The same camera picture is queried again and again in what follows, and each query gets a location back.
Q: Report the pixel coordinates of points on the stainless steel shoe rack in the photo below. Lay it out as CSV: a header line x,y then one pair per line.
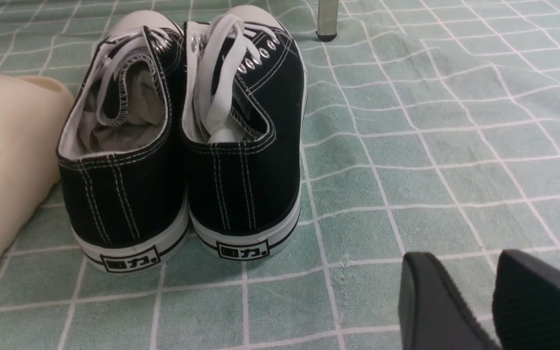
x,y
327,20

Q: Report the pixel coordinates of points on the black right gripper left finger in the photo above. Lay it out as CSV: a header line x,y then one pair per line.
x,y
433,314

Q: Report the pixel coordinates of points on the right cream foam slipper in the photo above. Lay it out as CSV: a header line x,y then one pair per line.
x,y
33,111

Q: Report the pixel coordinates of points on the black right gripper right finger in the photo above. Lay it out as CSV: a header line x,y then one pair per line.
x,y
526,302

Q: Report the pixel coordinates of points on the left black canvas sneaker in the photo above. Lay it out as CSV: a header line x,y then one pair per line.
x,y
119,153

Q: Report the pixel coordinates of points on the black canvas sneaker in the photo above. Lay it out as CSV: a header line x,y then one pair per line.
x,y
119,153
244,105

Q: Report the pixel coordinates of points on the right black canvas sneaker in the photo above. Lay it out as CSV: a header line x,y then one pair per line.
x,y
244,105

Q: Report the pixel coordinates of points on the green checkered tablecloth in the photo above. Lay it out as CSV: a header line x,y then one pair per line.
x,y
431,125

